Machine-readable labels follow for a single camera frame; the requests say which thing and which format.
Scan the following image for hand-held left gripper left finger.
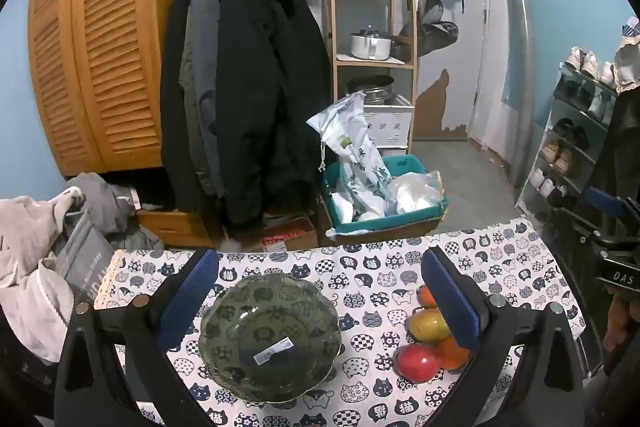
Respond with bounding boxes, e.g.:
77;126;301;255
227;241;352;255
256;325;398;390
52;248;221;427

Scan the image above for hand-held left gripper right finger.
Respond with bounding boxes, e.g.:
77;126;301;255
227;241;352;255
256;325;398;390
420;248;586;427

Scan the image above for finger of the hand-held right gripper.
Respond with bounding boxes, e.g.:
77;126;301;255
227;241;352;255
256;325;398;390
567;219;617;259
584;187;628;219

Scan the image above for small orange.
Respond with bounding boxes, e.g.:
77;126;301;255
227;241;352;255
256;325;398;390
416;285;440;309

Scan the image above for large orange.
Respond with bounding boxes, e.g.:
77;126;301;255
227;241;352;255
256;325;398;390
432;336;472;370

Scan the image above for green glass bowl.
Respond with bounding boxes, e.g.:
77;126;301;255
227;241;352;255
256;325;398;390
198;272;343;404

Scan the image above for red apple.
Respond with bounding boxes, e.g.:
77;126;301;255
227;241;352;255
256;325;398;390
395;343;443;383

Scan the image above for person's right hand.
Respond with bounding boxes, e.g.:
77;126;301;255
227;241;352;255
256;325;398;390
602;289;640;375

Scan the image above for shoe rack with shoes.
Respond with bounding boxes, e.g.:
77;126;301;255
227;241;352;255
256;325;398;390
527;47;618;210

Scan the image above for wooden drawer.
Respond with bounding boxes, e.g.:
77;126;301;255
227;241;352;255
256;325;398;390
135;207;216;250

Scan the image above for metal shoe rack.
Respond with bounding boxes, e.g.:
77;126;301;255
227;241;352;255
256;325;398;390
515;62;621;228

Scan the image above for cat print tablecloth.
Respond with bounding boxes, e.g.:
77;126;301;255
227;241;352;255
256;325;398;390
92;217;588;427

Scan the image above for grey printed bag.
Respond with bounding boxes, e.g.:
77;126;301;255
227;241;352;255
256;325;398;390
55;209;118;303

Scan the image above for clear plastic bag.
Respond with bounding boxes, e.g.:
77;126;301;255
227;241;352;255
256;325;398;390
385;172;446;215

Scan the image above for red flat box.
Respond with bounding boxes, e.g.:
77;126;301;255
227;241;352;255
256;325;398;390
260;217;318;253

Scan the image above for grey clothes pile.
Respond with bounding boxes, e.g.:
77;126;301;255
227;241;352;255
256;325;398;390
65;172;166;253

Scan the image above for teal storage box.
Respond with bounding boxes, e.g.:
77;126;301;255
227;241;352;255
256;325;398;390
322;154;449;235

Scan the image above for light grey blanket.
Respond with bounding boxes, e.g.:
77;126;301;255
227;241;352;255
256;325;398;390
0;187;86;363

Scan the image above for printed plastic bag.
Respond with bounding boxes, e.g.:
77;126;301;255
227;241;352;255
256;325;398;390
306;91;393;220

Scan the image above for white plastic basket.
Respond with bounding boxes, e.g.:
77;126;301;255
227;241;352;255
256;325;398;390
362;94;416;150

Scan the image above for black jacket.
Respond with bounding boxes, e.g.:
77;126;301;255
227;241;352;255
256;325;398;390
160;0;211;208

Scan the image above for grey metal pipe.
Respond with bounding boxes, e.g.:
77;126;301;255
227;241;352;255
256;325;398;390
490;0;533;188

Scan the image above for grey padded jacket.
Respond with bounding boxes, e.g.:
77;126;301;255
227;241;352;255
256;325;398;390
180;0;226;198

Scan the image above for metal steamer pot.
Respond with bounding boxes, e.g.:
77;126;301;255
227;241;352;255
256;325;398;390
347;76;396;108

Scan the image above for white door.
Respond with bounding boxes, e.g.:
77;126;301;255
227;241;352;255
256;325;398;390
415;0;488;142

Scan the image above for wooden louvre wardrobe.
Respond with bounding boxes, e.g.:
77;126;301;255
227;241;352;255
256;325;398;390
27;0;193;175

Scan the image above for metal cooking pot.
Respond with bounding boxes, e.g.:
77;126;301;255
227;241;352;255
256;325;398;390
350;27;401;60

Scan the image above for wooden shelf rack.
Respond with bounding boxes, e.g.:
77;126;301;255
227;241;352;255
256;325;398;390
327;0;421;158

